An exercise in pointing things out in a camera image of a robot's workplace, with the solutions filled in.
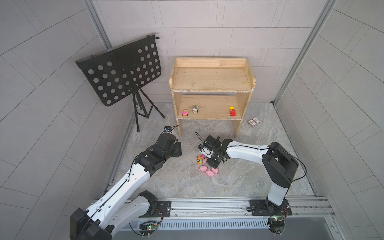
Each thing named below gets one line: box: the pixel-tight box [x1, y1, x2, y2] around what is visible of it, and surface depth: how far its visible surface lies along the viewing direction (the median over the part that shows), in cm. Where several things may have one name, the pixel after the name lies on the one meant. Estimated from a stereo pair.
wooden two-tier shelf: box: [169, 57, 256, 138], surface depth 77 cm
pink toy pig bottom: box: [206, 170, 215, 177], surface depth 82 cm
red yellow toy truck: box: [229, 106, 237, 116], surface depth 86 cm
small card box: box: [247, 117, 261, 128], surface depth 107 cm
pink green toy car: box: [182, 109, 189, 118], surface depth 84 cm
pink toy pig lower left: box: [199, 165, 208, 173], surface depth 84 cm
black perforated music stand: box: [75, 33, 166, 132], surface depth 76 cm
